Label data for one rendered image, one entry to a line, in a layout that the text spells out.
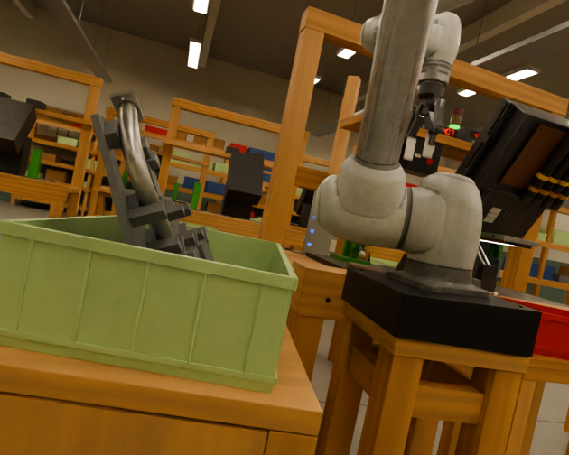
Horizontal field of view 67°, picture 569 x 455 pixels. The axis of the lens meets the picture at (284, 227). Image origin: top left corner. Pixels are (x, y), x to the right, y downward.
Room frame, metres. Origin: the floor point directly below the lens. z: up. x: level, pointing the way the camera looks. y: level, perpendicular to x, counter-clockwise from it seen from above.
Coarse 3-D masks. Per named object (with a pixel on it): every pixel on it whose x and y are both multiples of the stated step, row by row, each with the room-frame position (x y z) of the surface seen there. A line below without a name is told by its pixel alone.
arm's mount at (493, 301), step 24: (360, 288) 1.05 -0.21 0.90; (384, 288) 0.93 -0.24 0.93; (408, 288) 0.94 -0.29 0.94; (384, 312) 0.90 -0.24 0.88; (408, 312) 0.85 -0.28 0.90; (432, 312) 0.86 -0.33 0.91; (456, 312) 0.87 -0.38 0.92; (480, 312) 0.88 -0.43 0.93; (504, 312) 0.89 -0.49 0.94; (528, 312) 0.90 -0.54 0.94; (408, 336) 0.85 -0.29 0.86; (432, 336) 0.86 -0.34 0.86; (456, 336) 0.87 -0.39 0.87; (480, 336) 0.88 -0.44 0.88; (504, 336) 0.89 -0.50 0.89; (528, 336) 0.91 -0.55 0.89
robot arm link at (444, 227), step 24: (432, 192) 0.99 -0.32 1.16; (456, 192) 0.97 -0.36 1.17; (432, 216) 0.97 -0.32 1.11; (456, 216) 0.96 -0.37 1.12; (480, 216) 0.99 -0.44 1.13; (408, 240) 0.99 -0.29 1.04; (432, 240) 0.97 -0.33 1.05; (456, 240) 0.96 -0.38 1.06; (432, 264) 0.98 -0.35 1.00; (456, 264) 0.97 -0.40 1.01
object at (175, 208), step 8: (160, 200) 0.87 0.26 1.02; (168, 208) 0.86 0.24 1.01; (176, 208) 0.86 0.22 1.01; (168, 216) 0.86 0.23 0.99; (176, 216) 0.87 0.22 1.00; (184, 216) 0.87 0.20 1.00; (176, 232) 0.97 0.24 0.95; (184, 232) 0.95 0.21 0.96; (184, 240) 0.94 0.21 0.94; (192, 240) 0.94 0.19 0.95
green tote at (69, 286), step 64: (0, 256) 0.58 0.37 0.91; (64, 256) 0.58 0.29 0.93; (128, 256) 0.59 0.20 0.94; (256, 256) 1.20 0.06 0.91; (0, 320) 0.58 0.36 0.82; (64, 320) 0.59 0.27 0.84; (128, 320) 0.59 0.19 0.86; (192, 320) 0.60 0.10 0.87; (256, 320) 0.60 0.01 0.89; (256, 384) 0.60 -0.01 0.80
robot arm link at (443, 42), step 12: (444, 12) 1.28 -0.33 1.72; (444, 24) 1.27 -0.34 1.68; (456, 24) 1.27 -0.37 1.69; (432, 36) 1.27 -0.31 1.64; (444, 36) 1.26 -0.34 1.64; (456, 36) 1.27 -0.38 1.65; (432, 48) 1.27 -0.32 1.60; (444, 48) 1.26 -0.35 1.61; (456, 48) 1.28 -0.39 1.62; (444, 60) 1.27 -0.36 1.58
